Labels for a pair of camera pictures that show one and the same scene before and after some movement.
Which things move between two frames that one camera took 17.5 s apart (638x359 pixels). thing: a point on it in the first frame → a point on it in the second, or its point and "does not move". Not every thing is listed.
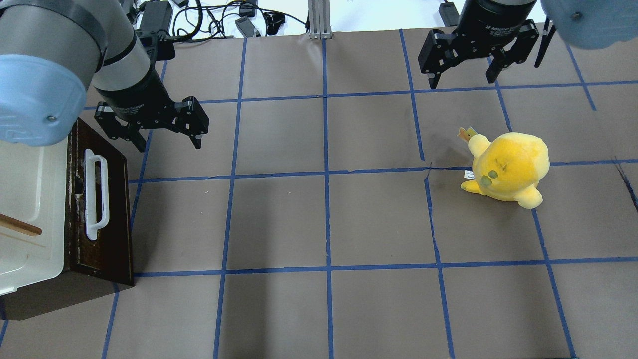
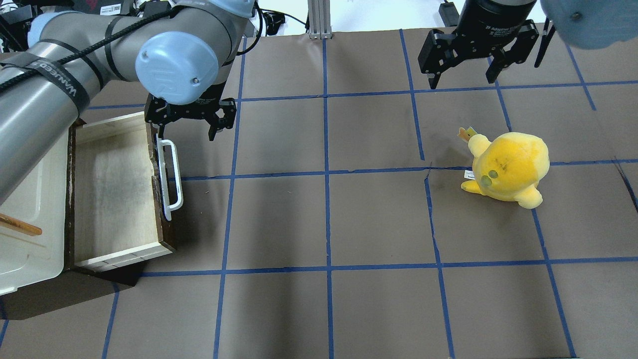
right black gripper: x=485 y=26 does not move
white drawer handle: x=92 y=227 → x=167 y=207
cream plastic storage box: x=33 y=188 does not move
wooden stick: x=12 y=223 does not move
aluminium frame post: x=319 y=19 does not move
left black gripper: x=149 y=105 → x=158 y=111
